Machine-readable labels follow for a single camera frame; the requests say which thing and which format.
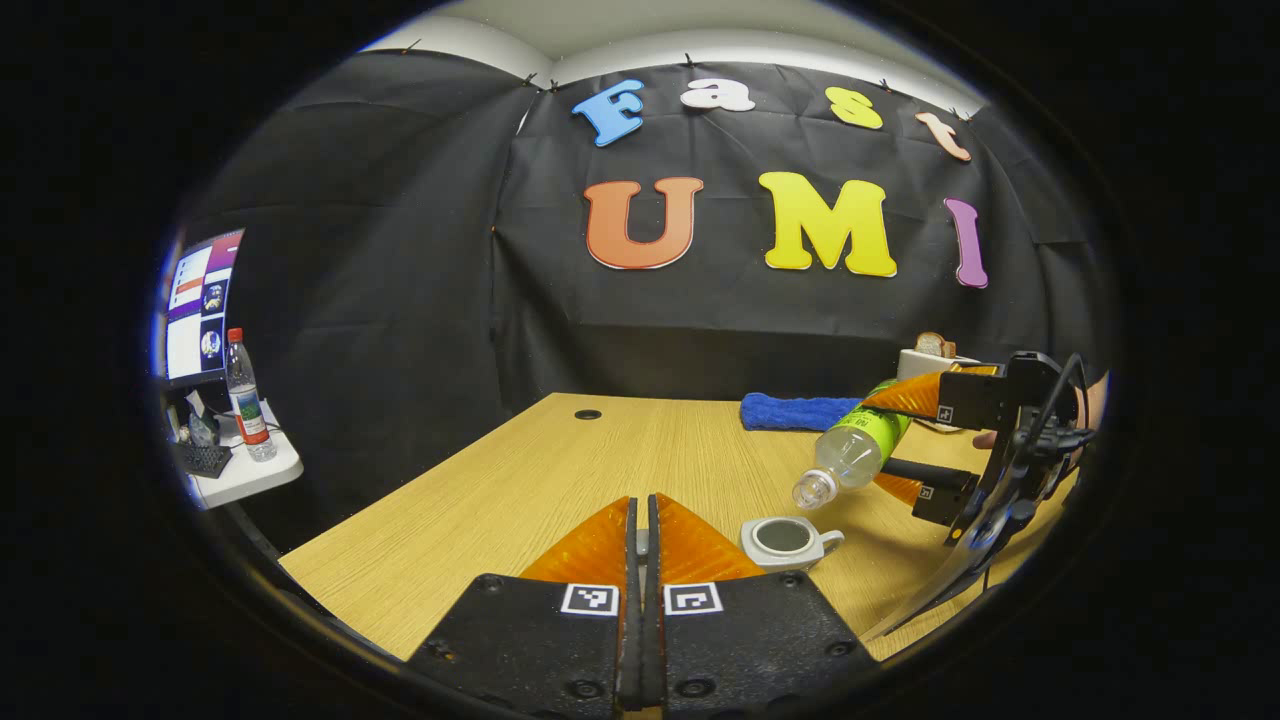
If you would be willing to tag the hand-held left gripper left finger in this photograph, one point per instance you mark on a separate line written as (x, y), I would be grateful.
(540, 640)

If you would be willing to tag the pale bread slice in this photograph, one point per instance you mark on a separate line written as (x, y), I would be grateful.
(928, 345)

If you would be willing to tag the white teacup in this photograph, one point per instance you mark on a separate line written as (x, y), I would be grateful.
(785, 550)

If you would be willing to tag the small white side table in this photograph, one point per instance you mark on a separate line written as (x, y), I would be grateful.
(255, 475)

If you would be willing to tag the clear green-label water bottle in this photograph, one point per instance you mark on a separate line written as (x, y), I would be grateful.
(860, 445)

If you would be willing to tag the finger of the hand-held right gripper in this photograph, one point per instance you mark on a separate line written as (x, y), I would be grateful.
(975, 400)
(945, 495)

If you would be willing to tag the red-cap plastic bottle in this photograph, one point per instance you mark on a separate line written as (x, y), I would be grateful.
(250, 400)

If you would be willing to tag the black object on side table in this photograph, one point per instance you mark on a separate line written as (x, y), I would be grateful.
(203, 460)

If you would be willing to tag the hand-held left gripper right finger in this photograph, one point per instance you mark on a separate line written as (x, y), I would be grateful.
(745, 640)

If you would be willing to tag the white toaster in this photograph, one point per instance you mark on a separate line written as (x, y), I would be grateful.
(915, 362)

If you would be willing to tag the computer monitor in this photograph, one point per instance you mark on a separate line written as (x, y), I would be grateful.
(200, 310)

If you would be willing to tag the black backdrop cloth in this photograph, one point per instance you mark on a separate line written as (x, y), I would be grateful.
(400, 250)

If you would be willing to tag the blue towel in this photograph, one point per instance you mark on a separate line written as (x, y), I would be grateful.
(795, 412)

